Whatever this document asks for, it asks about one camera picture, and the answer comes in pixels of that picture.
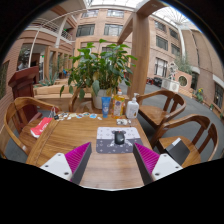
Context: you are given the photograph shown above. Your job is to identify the red paper bag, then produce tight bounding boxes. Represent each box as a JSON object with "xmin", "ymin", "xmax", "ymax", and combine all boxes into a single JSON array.
[{"xmin": 29, "ymin": 107, "xmax": 57, "ymax": 139}]

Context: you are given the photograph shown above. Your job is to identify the dark grey flat tablet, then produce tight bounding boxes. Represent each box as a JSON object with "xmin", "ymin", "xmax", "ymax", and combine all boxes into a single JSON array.
[{"xmin": 165, "ymin": 137, "xmax": 191, "ymax": 166}]

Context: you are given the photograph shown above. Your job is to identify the blue squeeze tube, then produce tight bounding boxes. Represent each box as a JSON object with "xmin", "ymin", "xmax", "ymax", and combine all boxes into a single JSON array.
[{"xmin": 101, "ymin": 96, "xmax": 112, "ymax": 119}]

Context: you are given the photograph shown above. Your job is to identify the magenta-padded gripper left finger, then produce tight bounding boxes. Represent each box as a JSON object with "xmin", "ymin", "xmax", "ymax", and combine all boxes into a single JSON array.
[{"xmin": 39, "ymin": 142, "xmax": 93, "ymax": 185}]

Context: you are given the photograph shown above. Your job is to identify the long wooden planter bench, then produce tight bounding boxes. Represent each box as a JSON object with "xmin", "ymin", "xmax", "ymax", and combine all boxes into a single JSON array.
[{"xmin": 33, "ymin": 83, "xmax": 94, "ymax": 101}]

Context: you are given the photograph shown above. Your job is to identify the small white bear toy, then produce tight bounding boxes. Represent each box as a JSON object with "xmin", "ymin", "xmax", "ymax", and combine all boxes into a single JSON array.
[{"xmin": 116, "ymin": 118, "xmax": 132, "ymax": 126}]

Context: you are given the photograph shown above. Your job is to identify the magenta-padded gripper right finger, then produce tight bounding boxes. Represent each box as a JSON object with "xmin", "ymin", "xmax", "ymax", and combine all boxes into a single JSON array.
[{"xmin": 132, "ymin": 142, "xmax": 184, "ymax": 185}]

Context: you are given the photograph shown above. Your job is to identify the dark parked car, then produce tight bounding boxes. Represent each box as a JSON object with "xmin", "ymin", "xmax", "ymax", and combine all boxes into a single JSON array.
[{"xmin": 146, "ymin": 77, "xmax": 163, "ymax": 88}]

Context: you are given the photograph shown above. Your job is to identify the spiky green agave plant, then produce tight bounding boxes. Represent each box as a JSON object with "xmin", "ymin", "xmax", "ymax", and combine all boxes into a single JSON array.
[{"xmin": 39, "ymin": 69, "xmax": 59, "ymax": 87}]

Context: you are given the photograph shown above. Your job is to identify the black computer mouse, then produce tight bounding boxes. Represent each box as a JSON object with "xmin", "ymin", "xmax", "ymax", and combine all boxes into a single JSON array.
[{"xmin": 114, "ymin": 130, "xmax": 126, "ymax": 146}]

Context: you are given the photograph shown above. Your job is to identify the white pump bottle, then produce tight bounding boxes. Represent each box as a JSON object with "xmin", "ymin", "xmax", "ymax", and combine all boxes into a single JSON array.
[{"xmin": 125, "ymin": 92, "xmax": 140, "ymax": 120}]

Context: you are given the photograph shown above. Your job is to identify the dark red wooden pedestal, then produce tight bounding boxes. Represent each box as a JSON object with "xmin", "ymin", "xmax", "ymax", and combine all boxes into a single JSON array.
[{"xmin": 8, "ymin": 65, "xmax": 40, "ymax": 121}]

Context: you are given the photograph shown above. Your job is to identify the orange dish soap bottle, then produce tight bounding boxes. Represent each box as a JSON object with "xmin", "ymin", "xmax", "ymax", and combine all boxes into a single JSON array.
[{"xmin": 112, "ymin": 88, "xmax": 126, "ymax": 119}]

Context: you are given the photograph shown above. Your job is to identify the green potted plant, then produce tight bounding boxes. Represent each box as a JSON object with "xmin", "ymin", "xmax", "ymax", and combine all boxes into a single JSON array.
[{"xmin": 59, "ymin": 38, "xmax": 138, "ymax": 110}]

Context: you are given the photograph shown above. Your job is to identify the white and grey mouse pad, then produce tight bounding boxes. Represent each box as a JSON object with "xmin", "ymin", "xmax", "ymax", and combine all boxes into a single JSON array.
[{"xmin": 95, "ymin": 126, "xmax": 144, "ymax": 155}]

